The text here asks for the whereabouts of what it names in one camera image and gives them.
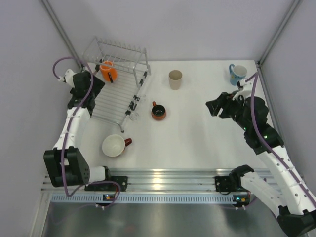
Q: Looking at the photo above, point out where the silver wire dish rack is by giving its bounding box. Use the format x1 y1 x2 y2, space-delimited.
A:
82 36 151 132

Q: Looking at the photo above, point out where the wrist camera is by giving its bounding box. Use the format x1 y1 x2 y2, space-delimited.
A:
232 80 253 100
58 69 75 88

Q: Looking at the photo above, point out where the orange mug black handle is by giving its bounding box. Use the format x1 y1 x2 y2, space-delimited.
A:
100 61 118 83

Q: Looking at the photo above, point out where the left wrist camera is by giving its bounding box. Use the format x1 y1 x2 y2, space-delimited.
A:
58 69 75 88

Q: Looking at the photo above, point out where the red mug white interior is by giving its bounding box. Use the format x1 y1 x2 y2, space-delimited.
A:
102 134 133 158

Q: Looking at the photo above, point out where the brown mug black interior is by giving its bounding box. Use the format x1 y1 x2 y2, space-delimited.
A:
151 101 166 121

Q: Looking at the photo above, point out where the blue mug white interior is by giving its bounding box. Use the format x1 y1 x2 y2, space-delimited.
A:
229 64 247 85

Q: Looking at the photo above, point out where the beige handleless cup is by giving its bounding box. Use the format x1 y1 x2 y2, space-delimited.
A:
168 70 183 90

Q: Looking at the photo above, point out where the perforated grey cable duct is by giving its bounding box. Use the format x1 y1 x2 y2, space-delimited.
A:
51 192 249 204

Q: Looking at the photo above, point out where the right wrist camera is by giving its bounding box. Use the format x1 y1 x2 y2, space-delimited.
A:
232 80 253 100

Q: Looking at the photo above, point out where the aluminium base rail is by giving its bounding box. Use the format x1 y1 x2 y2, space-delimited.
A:
110 168 231 194

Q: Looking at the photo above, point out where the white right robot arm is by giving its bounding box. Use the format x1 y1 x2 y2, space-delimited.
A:
206 92 316 237

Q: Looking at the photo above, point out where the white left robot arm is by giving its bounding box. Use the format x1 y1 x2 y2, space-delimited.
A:
43 69 111 187

